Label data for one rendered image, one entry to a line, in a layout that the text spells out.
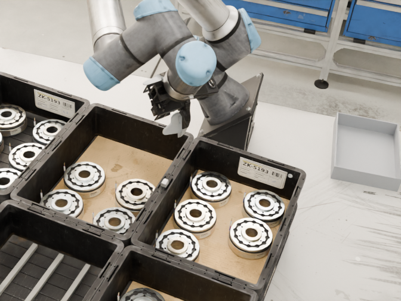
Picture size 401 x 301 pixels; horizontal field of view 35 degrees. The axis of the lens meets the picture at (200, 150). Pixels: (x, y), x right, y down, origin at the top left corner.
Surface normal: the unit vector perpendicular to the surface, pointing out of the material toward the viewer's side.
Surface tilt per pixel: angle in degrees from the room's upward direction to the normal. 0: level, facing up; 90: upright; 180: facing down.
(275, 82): 0
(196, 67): 35
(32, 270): 0
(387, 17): 90
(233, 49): 96
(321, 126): 0
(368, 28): 90
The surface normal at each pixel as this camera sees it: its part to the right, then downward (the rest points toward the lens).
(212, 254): 0.09, -0.74
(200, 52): 0.25, -0.21
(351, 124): -0.19, 0.64
